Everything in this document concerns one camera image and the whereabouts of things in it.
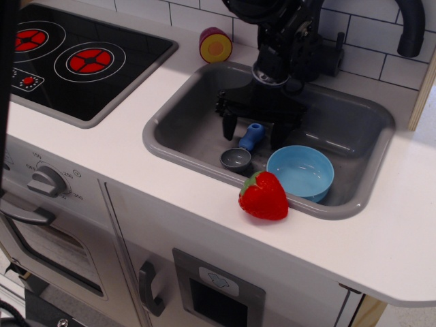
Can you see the grey toy sink basin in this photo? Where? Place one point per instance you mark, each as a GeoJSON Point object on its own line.
{"type": "Point", "coordinates": [354, 133]}

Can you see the grey oven door handle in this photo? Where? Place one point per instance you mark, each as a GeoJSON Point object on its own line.
{"type": "Point", "coordinates": [39, 216]}

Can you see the blue handled grey spoon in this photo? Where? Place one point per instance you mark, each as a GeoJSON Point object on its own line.
{"type": "Point", "coordinates": [238, 159]}

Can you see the red toy strawberry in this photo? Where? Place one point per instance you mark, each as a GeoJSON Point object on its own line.
{"type": "Point", "coordinates": [263, 197]}

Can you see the black toy faucet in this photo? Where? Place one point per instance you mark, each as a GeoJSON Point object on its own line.
{"type": "Point", "coordinates": [380, 40]}

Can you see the grey dishwasher panel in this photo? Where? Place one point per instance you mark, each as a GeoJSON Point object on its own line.
{"type": "Point", "coordinates": [216, 296]}

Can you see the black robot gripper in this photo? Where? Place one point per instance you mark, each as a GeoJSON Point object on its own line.
{"type": "Point", "coordinates": [258, 102]}

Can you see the yellow pink toy cylinder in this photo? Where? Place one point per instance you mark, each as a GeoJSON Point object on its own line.
{"type": "Point", "coordinates": [214, 45]}

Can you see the grey cabinet door handle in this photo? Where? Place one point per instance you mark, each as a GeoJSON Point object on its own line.
{"type": "Point", "coordinates": [153, 304]}

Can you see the toy oven door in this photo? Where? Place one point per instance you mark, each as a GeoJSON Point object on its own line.
{"type": "Point", "coordinates": [52, 254]}

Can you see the black toy stovetop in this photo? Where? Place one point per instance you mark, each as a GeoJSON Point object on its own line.
{"type": "Point", "coordinates": [77, 69]}

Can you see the grey oven knob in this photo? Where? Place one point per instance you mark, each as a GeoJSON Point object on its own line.
{"type": "Point", "coordinates": [47, 182]}

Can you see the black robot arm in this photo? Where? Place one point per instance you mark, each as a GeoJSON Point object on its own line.
{"type": "Point", "coordinates": [285, 41]}

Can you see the light blue plastic bowl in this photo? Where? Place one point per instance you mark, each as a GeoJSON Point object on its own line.
{"type": "Point", "coordinates": [302, 171]}

